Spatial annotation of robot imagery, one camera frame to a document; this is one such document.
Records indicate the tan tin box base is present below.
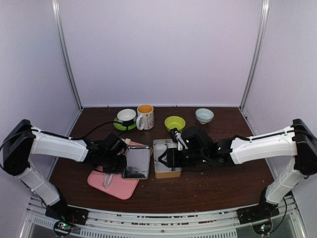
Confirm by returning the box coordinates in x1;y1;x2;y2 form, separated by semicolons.
153;139;182;179

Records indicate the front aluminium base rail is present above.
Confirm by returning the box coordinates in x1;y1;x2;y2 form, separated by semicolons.
22;195;303;238

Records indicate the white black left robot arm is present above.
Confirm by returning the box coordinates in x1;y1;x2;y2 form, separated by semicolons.
0;119;127;220

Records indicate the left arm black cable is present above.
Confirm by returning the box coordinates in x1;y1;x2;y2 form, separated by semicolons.
66;120;129;139

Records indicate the aluminium frame post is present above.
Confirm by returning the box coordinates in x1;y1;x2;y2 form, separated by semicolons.
52;0;83;110
239;0;270;111

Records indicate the right rear aluminium frame post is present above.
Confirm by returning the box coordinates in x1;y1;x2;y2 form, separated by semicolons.
239;0;270;111

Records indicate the lime green bowl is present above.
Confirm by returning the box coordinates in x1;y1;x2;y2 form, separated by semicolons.
164;116;186;131

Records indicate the bear print tin lid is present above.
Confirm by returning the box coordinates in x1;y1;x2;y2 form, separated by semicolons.
122;145;151;180

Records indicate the white paper cupcake liner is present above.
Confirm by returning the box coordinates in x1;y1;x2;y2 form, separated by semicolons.
166;142;178;149
154;143;167;154
155;162;171;173

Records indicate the floral white mug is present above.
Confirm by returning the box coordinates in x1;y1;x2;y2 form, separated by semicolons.
136;105;154;130

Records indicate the green saucer plate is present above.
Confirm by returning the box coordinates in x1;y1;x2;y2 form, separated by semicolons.
113;118;137;131

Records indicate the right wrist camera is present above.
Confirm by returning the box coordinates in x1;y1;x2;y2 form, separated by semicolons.
170;128;185;151

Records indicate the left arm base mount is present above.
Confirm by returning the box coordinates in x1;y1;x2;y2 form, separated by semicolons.
45;206;89;237

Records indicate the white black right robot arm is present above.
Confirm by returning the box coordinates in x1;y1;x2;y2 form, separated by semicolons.
153;119;317;219

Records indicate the navy white dotted bowl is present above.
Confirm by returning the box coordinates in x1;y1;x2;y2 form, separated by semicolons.
116;109;137;126

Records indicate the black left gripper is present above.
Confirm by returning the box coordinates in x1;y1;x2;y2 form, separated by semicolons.
101;154;127;173

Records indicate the right aluminium table rail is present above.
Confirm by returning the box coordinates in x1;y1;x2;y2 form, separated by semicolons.
239;108;277;179

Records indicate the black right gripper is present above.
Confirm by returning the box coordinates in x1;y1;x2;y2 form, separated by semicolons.
158;148;208;169

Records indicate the left rear aluminium frame post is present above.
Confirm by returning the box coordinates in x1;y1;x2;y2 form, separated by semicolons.
52;0;83;110

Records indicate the light blue patterned bowl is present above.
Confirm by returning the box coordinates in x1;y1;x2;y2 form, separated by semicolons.
195;108;214;124

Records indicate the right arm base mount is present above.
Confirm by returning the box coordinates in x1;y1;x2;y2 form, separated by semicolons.
237;205;280;236

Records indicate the pink plastic tray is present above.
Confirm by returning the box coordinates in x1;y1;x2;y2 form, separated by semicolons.
87;141;141;200

